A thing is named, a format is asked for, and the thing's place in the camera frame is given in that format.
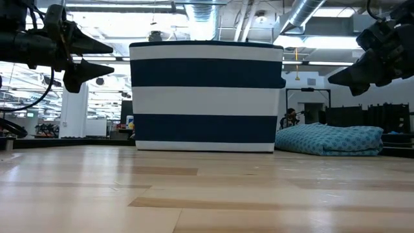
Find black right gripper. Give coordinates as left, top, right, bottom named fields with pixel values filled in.
left=328, top=0, right=414, bottom=97

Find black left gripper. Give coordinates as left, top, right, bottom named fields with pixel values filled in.
left=27, top=3, right=116, bottom=94

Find navy white striped fabric bin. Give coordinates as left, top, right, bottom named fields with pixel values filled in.
left=129, top=40, right=287, bottom=153

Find black folding panels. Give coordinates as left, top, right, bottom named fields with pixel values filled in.
left=323, top=102, right=411, bottom=133

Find white building pillar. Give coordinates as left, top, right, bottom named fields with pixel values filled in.
left=59, top=82, right=89, bottom=139

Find dark computer monitor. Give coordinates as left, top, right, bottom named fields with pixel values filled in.
left=120, top=100, right=134, bottom=129

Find teal patterned folded cloth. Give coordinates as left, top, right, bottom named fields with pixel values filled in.
left=274, top=122, right=385, bottom=157

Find person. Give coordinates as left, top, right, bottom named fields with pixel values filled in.
left=279, top=107, right=300, bottom=129

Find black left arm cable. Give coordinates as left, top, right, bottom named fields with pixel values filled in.
left=0, top=66, right=55, bottom=113

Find black metal stand frame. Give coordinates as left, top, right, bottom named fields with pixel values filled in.
left=285, top=87, right=332, bottom=129

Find yellow hanging cord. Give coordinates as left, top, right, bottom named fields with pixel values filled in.
left=294, top=47, right=300, bottom=81

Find black aluminium table frame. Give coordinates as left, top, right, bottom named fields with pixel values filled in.
left=381, top=132, right=414, bottom=159
left=0, top=137, right=136, bottom=150

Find silver spiral ceiling duct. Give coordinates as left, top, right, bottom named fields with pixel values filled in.
left=280, top=0, right=326, bottom=33

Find wide ribbed ceiling duct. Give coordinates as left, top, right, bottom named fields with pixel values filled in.
left=186, top=0, right=217, bottom=41

